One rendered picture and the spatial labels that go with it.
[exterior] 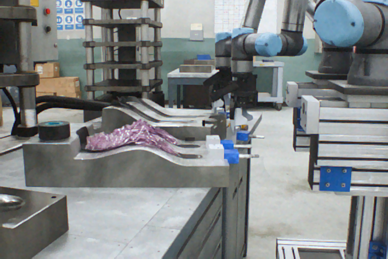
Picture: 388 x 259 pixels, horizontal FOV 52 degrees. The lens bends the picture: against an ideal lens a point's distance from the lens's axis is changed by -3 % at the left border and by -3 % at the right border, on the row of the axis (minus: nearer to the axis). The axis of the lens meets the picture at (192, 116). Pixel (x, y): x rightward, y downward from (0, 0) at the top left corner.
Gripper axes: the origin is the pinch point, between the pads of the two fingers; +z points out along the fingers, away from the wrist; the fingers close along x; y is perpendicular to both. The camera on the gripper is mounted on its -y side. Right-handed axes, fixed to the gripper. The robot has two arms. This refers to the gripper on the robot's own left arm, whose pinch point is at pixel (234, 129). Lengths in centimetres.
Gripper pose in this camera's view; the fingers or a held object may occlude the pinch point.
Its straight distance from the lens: 145.0
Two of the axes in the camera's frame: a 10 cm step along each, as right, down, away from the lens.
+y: 9.2, 0.7, -3.8
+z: 0.0, 9.9, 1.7
